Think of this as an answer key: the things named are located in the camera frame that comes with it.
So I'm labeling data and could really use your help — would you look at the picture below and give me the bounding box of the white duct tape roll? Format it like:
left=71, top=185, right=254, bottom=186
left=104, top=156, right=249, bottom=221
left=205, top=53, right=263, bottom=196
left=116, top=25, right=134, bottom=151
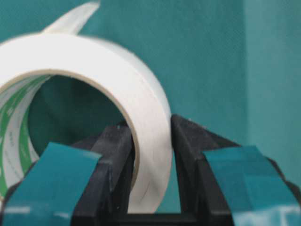
left=0, top=1, right=173, bottom=213

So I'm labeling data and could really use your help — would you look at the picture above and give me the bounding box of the green table cloth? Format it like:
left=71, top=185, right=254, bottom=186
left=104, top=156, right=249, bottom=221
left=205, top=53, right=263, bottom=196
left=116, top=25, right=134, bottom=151
left=0, top=0, right=301, bottom=214

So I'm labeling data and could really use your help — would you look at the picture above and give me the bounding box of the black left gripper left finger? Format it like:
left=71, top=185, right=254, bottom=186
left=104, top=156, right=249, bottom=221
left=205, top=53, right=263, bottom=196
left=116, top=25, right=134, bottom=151
left=0, top=122, right=135, bottom=226

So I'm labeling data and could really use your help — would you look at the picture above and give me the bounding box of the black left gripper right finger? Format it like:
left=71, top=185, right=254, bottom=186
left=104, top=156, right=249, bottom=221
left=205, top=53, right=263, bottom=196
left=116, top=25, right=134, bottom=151
left=171, top=115, right=301, bottom=226

